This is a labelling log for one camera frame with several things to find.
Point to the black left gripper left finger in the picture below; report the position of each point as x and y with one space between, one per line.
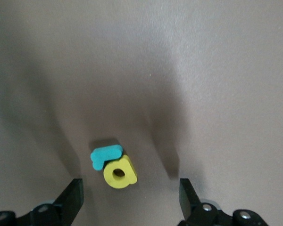
70 200

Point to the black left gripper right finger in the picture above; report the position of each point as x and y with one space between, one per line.
191 207

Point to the teal foam letter r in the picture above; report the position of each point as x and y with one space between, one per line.
106 153

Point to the yellow foam letter a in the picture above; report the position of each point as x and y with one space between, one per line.
130 173

